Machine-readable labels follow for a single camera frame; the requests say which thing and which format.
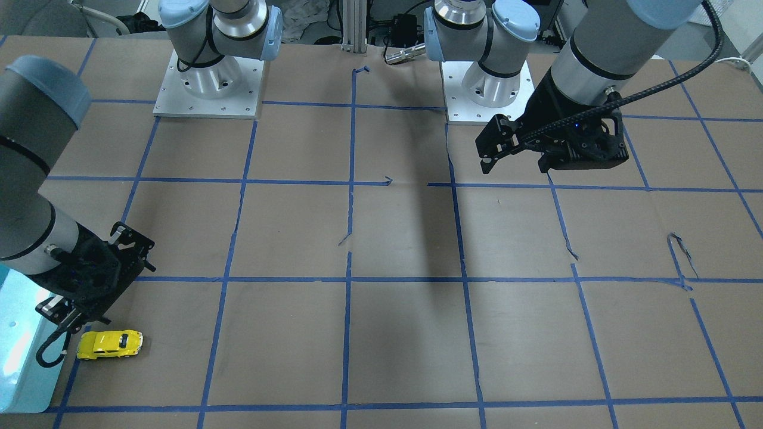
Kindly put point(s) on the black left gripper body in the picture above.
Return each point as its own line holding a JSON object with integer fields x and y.
{"x": 543, "y": 111}

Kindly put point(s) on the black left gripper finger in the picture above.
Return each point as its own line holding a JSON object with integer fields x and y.
{"x": 546, "y": 163}
{"x": 497, "y": 140}

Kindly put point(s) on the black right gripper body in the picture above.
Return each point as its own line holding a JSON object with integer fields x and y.
{"x": 64, "y": 285}

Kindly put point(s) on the yellow beetle toy car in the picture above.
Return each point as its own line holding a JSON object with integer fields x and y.
{"x": 110, "y": 344}

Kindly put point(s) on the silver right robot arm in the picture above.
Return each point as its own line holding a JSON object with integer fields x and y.
{"x": 44, "y": 104}

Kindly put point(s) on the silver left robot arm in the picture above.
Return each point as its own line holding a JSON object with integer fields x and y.
{"x": 573, "y": 118}

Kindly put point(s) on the light blue plastic bin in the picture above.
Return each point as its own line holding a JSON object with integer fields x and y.
{"x": 26, "y": 387}

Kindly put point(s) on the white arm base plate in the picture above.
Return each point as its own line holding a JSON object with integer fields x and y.
{"x": 230, "y": 89}
{"x": 473, "y": 97}

